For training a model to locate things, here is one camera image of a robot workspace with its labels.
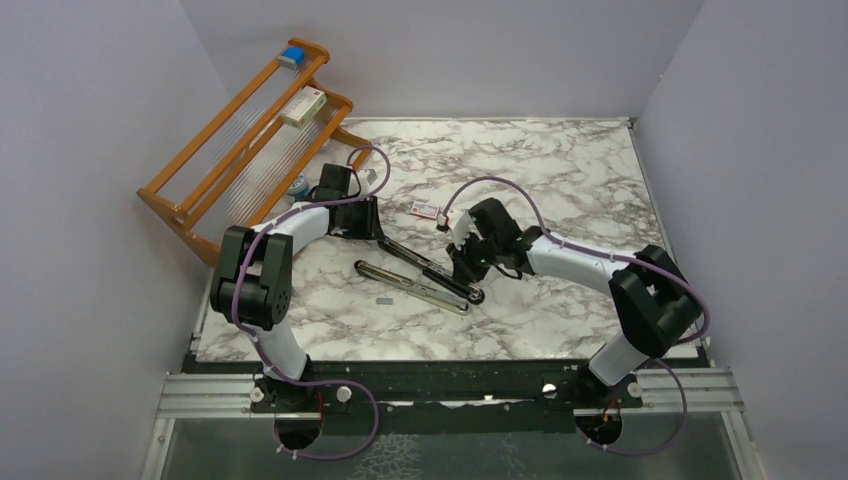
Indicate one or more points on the blue grey eraser block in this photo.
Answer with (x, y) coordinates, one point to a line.
(291, 58)

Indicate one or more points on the black stapler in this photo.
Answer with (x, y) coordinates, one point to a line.
(433, 271)

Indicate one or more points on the blue white jar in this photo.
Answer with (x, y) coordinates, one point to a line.
(299, 189)

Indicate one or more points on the red white staple box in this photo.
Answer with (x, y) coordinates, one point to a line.
(424, 210)

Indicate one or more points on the orange wooden shelf rack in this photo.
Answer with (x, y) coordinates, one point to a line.
(237, 169)

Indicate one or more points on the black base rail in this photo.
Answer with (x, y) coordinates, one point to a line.
(358, 398)

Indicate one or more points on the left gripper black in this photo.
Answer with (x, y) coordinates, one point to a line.
(370, 227)

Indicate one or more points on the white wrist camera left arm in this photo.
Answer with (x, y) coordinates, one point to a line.
(372, 177)

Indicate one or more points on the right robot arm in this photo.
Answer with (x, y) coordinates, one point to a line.
(647, 289)

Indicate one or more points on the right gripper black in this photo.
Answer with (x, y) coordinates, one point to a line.
(462, 270)

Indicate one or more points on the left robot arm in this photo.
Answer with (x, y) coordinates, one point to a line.
(252, 285)

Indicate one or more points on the white red box on shelf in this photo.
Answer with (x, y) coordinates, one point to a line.
(303, 106)

